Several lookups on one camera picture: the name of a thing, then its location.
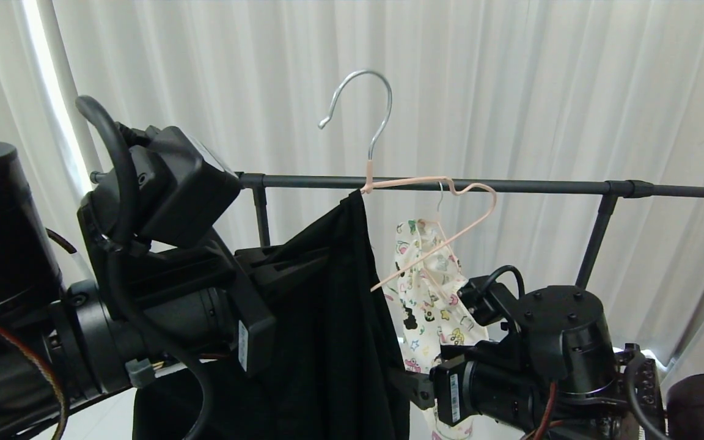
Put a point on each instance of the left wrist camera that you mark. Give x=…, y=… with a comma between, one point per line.
x=175, y=177

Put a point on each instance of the black clothes rack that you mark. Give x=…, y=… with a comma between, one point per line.
x=541, y=185

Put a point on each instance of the cream printed garment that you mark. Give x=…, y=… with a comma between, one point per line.
x=431, y=318

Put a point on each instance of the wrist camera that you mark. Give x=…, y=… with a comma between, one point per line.
x=175, y=177
x=486, y=302

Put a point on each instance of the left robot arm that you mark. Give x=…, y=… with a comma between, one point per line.
x=3, y=232

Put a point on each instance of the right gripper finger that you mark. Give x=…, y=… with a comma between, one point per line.
x=416, y=390

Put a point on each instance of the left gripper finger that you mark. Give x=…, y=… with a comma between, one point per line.
x=285, y=264

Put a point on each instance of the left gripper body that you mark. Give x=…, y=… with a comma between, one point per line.
x=205, y=318

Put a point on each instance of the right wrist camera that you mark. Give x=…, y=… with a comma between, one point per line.
x=486, y=302

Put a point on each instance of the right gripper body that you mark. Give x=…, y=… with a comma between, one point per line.
x=486, y=385

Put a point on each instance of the white curtain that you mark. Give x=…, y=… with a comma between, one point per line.
x=511, y=91

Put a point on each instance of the pink clothes hanger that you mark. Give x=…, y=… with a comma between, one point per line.
x=382, y=116
x=443, y=244

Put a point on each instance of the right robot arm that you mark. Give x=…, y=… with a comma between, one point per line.
x=566, y=342

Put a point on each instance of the black garment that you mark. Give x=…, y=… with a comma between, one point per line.
x=333, y=342

